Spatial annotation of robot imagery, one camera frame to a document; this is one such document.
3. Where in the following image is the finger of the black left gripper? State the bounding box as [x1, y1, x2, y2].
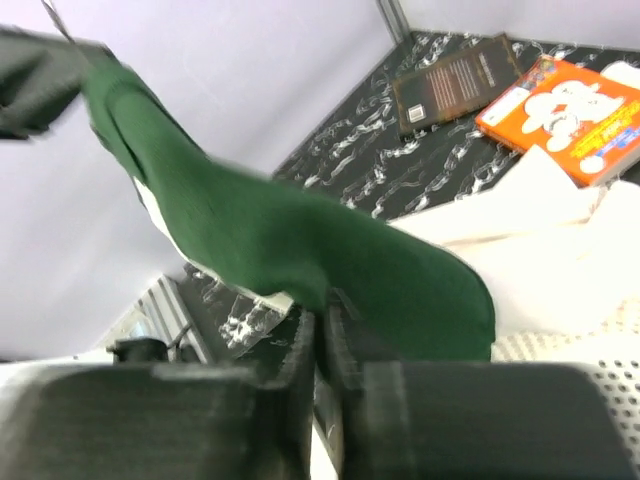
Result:
[1, 26, 114, 141]

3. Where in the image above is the orange book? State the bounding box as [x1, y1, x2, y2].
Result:
[476, 55, 639, 186]

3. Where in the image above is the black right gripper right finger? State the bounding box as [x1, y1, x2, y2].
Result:
[323, 299, 630, 479]

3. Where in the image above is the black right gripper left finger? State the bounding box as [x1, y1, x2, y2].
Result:
[1, 312, 314, 479]

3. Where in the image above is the green and white t shirt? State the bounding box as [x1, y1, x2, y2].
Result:
[82, 62, 639, 361]

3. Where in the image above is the dark brown book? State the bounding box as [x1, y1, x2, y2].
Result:
[392, 34, 522, 141]

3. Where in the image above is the lime green clothes hanger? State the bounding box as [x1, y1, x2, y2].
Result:
[41, 0, 77, 45]

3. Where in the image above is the white perforated plastic basket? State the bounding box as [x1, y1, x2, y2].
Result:
[492, 289, 639, 479]

